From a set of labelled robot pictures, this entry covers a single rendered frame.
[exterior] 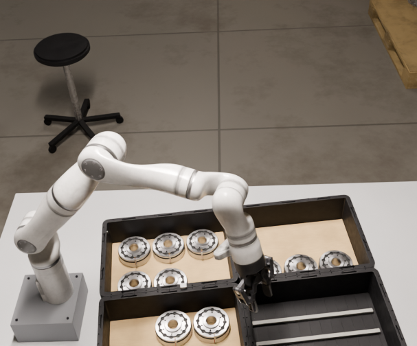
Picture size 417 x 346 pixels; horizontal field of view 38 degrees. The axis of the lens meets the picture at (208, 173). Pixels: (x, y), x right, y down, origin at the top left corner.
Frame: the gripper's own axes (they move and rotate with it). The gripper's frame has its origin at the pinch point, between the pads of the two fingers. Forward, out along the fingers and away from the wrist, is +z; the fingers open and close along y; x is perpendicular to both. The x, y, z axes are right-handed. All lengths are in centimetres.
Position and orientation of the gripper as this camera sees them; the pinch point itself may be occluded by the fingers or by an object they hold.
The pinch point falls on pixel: (260, 298)
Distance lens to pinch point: 153.3
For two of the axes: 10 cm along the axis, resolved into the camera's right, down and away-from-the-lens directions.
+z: 2.6, 8.4, 4.7
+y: 6.2, -5.2, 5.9
